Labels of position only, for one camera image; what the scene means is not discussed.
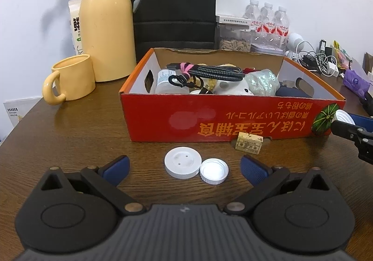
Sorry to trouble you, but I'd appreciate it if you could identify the dark blue zip pouch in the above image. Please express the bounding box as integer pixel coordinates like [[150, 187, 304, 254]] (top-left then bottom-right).
[[275, 85, 311, 99]]

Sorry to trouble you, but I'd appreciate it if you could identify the white yellow plush hamster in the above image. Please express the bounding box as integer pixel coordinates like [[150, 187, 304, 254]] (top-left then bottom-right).
[[203, 78, 253, 95]]

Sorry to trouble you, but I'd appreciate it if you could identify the clear cotton swab container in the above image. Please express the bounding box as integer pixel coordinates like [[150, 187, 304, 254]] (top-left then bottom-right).
[[155, 69, 190, 94]]

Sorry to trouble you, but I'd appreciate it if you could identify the braided black cable bundle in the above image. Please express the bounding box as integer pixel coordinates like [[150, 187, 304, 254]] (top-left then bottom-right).
[[166, 61, 245, 90]]

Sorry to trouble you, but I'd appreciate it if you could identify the red artificial rose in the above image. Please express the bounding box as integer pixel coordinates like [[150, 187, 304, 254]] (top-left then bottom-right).
[[243, 68, 260, 74]]

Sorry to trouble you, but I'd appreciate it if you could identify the colourful snack packet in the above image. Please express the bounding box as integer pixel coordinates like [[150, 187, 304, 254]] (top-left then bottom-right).
[[333, 41, 352, 70]]

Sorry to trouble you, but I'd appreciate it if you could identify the red cardboard box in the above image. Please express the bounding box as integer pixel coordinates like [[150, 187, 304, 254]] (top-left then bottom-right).
[[120, 48, 346, 142]]

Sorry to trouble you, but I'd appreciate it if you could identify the white round disc cap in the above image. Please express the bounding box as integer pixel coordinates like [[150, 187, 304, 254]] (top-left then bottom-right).
[[164, 147, 202, 180]]

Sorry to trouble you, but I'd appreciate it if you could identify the yellow ceramic mug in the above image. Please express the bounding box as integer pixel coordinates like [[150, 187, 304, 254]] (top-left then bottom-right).
[[42, 54, 95, 105]]

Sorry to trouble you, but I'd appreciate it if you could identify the small white round cap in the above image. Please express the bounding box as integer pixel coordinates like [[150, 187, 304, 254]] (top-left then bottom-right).
[[190, 90, 200, 95]]

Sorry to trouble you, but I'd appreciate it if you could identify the white booklet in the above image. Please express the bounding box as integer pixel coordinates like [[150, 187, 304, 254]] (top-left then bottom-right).
[[4, 97, 41, 127]]

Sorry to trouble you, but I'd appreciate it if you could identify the water bottle right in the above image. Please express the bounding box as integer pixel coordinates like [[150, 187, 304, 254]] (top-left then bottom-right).
[[273, 7, 290, 51]]

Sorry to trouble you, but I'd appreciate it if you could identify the water bottle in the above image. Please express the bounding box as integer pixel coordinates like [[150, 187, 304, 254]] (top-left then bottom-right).
[[243, 0, 262, 43], [259, 3, 276, 45], [273, 7, 290, 51]]

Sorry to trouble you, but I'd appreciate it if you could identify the water bottle middle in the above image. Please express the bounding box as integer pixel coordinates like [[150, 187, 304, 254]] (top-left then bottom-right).
[[259, 3, 276, 45]]

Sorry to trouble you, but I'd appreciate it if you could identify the clear snack container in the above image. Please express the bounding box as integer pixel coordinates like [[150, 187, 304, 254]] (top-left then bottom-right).
[[218, 24, 252, 52]]

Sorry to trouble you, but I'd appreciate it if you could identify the yellow thermos jug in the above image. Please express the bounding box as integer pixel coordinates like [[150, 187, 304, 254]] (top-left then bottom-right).
[[79, 0, 141, 82]]

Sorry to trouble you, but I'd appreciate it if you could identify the water bottle left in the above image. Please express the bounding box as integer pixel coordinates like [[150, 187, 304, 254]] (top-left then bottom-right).
[[243, 0, 262, 43]]

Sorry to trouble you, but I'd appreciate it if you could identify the white flat box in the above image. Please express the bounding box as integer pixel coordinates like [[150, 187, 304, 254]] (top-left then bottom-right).
[[216, 15, 250, 27]]

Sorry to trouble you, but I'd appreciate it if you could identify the white milk carton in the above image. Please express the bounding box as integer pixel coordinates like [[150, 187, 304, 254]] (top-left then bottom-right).
[[68, 0, 83, 55]]

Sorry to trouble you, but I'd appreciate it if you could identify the black paper shopping bag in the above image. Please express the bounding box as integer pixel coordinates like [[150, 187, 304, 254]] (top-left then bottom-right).
[[133, 0, 216, 60]]

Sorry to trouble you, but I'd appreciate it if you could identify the tangle of charger cables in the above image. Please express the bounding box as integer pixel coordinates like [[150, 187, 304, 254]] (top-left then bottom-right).
[[295, 40, 342, 78]]

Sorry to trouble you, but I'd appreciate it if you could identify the white round camera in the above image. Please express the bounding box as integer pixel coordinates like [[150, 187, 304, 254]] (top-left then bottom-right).
[[285, 32, 304, 60]]

